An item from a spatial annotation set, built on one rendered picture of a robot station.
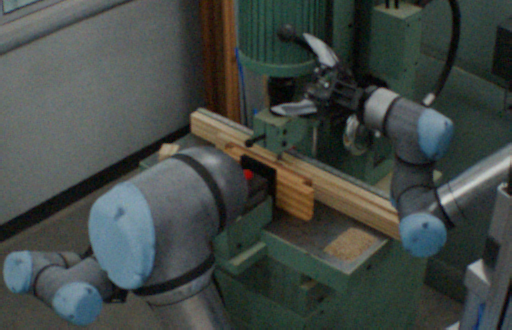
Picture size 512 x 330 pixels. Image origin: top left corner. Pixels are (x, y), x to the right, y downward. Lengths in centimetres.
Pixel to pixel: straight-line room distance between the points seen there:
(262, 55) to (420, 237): 56
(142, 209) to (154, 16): 236
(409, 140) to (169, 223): 52
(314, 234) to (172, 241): 78
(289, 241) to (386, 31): 48
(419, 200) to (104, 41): 203
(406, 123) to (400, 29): 42
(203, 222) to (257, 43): 70
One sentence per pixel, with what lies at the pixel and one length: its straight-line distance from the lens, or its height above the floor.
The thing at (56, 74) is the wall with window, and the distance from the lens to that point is 306.
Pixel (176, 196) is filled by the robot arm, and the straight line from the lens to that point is 99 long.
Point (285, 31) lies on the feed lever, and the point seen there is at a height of 136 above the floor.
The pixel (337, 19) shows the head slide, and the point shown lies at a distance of 173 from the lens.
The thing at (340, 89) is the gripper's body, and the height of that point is 129.
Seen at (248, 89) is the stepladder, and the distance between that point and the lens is 272.
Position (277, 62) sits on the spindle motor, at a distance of 165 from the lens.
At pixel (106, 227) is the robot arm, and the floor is 137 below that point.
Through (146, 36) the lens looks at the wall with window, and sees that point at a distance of 330.
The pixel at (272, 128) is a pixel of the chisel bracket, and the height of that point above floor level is 106.
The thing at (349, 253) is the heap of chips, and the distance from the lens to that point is 167.
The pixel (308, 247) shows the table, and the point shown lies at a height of 90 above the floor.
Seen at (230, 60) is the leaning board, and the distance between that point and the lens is 326.
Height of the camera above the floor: 197
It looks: 33 degrees down
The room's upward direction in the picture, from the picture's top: straight up
